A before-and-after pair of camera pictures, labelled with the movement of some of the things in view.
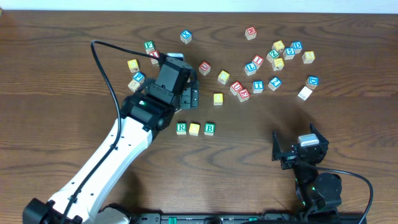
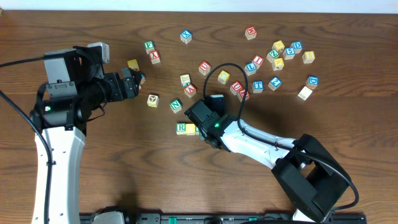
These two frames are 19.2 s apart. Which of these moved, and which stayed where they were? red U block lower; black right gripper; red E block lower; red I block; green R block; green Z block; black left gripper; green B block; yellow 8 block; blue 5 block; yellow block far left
Moved: black left gripper; black right gripper; green B block
Stayed: yellow block far left; green Z block; red U block lower; green R block; yellow 8 block; blue 5 block; red E block lower; red I block
